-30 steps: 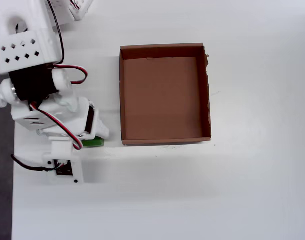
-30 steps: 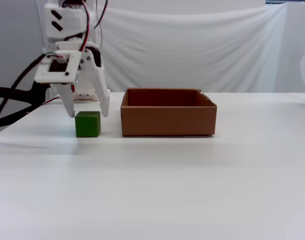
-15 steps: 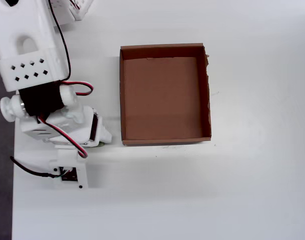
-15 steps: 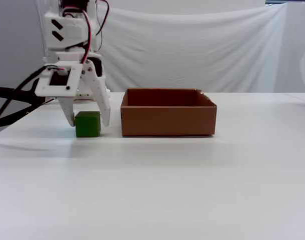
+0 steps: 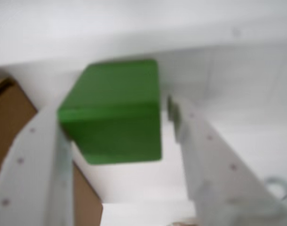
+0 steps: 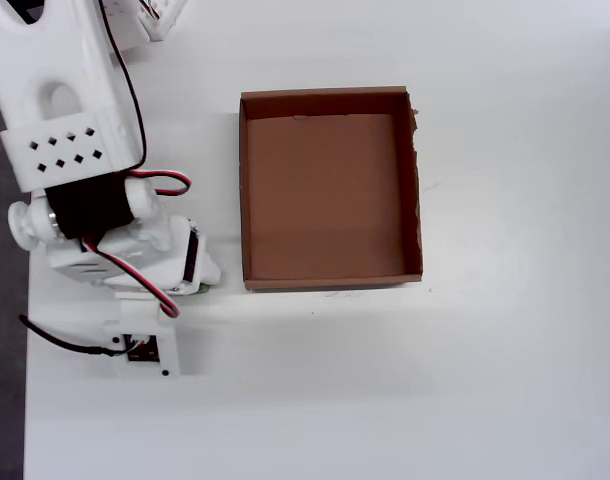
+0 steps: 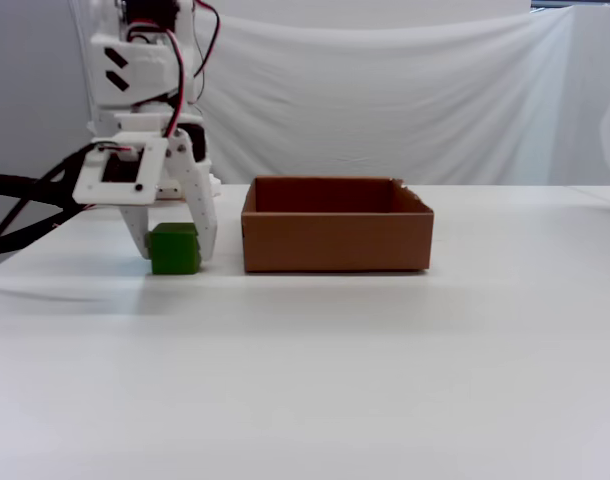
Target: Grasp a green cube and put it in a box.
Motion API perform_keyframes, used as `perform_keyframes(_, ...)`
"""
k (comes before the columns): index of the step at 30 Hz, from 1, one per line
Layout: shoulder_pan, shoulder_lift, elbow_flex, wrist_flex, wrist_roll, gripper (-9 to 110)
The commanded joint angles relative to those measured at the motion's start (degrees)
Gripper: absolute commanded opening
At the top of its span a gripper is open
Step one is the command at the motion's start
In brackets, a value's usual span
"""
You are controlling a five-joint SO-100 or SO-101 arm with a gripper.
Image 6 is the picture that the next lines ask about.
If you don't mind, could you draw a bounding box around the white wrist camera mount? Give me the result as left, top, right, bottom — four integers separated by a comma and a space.
101, 290, 180, 380

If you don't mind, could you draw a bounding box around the red black white servo cable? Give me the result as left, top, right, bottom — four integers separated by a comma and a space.
80, 233, 182, 320
97, 0, 193, 199

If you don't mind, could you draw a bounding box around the brown cardboard box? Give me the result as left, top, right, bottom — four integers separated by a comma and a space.
238, 85, 425, 294

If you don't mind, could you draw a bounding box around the black camera cable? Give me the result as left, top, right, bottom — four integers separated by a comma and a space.
18, 313, 119, 358

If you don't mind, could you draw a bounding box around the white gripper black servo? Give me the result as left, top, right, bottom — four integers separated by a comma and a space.
46, 213, 223, 297

